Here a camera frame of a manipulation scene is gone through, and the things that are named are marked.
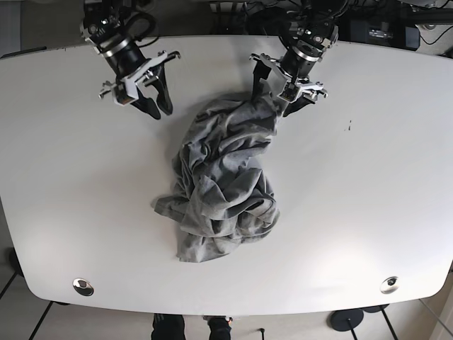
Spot black round stand base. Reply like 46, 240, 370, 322
328, 309, 364, 332

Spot left silver table grommet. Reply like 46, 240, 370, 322
72, 278, 94, 297

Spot tangled black cables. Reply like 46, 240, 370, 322
208, 0, 453, 50

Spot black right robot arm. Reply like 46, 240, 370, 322
80, 1, 180, 120

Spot heather grey T-shirt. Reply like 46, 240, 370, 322
154, 93, 281, 263

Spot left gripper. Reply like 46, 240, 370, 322
249, 53, 328, 118

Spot silver table grommet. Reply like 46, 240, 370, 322
72, 278, 94, 297
379, 276, 400, 295

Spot right silver table grommet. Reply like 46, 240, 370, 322
379, 276, 400, 295

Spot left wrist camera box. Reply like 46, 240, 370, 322
277, 81, 301, 103

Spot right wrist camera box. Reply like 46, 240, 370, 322
113, 80, 139, 106

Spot black trousers of person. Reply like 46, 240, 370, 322
149, 313, 233, 340

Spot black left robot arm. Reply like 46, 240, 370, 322
246, 1, 348, 117

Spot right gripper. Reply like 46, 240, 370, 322
98, 50, 181, 120

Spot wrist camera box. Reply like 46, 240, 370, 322
277, 81, 301, 103
113, 80, 139, 106

